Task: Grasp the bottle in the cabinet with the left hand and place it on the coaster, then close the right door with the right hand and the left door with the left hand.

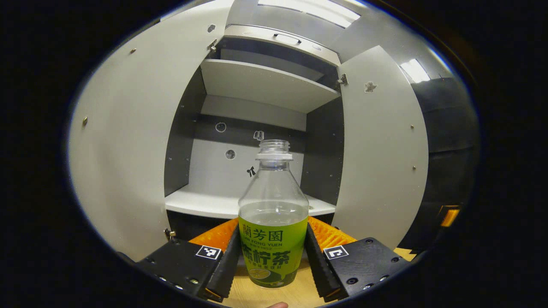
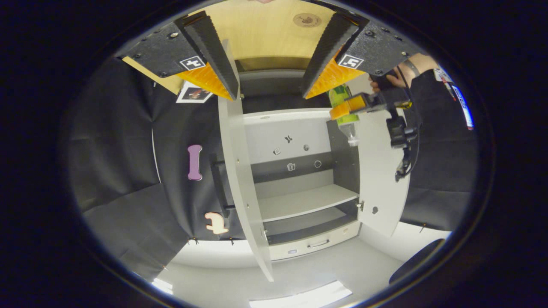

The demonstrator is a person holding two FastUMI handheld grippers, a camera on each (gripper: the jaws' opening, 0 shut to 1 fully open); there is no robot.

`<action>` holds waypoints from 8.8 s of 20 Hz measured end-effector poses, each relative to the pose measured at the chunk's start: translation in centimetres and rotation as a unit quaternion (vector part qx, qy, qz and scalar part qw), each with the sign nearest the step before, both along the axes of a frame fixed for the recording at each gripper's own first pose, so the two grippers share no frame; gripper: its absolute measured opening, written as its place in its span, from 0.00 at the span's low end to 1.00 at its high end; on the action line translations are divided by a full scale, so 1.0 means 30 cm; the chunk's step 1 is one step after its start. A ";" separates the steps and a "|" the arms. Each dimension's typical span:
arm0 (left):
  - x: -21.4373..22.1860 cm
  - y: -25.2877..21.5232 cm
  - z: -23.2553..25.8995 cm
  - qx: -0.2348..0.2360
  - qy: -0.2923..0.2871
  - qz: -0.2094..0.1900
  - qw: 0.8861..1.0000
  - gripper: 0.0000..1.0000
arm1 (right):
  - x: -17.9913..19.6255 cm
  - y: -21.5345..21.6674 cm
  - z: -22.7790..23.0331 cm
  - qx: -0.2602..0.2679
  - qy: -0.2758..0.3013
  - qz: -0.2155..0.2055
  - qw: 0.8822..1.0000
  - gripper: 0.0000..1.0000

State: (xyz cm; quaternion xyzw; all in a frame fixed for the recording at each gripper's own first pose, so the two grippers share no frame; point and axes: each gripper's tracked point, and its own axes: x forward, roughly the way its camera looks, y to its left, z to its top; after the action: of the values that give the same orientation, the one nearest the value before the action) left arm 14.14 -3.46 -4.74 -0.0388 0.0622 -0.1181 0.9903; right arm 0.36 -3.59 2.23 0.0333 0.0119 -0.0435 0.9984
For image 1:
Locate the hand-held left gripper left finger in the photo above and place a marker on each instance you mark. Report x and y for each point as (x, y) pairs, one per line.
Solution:
(229, 269)

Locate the grey cabinet door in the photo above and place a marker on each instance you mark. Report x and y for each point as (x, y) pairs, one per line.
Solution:
(381, 162)
(128, 149)

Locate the green label plastic bottle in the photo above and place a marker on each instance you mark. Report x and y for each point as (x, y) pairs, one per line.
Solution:
(274, 192)

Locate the rectangular ceiling light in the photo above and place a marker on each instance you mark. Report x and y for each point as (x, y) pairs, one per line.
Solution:
(415, 70)
(312, 10)

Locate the grey cabinet drawer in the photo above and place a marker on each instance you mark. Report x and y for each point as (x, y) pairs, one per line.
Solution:
(257, 36)

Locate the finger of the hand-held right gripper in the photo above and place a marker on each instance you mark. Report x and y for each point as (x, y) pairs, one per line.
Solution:
(449, 217)

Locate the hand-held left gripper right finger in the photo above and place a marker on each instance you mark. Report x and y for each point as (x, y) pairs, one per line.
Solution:
(319, 273)

